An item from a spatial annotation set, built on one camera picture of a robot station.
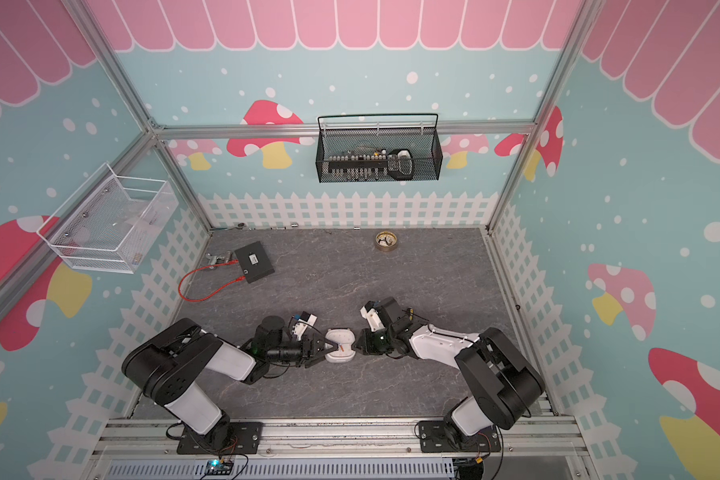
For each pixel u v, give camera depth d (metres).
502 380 0.44
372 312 0.83
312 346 0.78
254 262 1.08
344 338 0.89
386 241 1.16
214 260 1.09
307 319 0.85
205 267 1.09
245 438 0.74
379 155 0.92
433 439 0.74
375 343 0.78
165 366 0.47
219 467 0.73
